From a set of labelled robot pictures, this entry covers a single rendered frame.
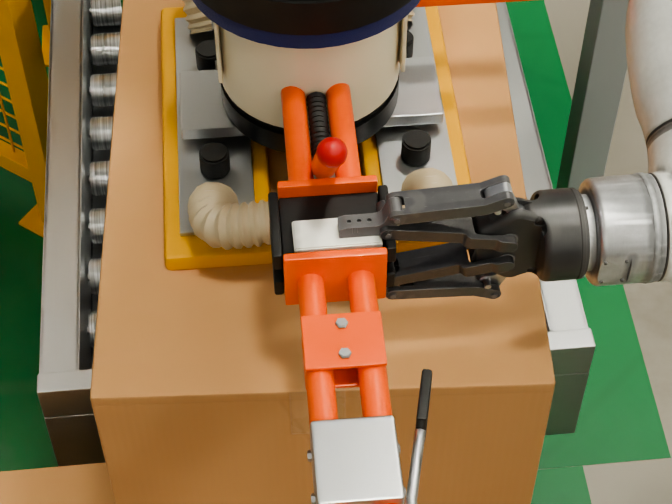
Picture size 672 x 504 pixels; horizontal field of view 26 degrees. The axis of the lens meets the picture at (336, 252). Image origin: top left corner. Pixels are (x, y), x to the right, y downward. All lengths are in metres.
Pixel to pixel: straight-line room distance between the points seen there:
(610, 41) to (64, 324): 0.93
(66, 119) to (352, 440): 1.17
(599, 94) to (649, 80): 1.10
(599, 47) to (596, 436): 0.67
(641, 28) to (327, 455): 0.47
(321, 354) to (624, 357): 1.55
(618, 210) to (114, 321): 0.45
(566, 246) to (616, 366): 1.44
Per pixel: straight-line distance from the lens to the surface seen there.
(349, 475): 1.04
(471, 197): 1.14
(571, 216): 1.17
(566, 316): 1.91
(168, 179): 1.38
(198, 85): 1.42
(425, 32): 1.51
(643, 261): 1.18
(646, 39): 1.26
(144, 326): 1.30
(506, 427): 1.32
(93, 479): 1.84
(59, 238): 2.00
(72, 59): 2.23
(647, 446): 2.52
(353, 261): 1.14
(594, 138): 2.42
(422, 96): 1.41
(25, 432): 2.54
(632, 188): 1.18
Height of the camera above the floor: 2.12
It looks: 52 degrees down
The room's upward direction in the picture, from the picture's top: straight up
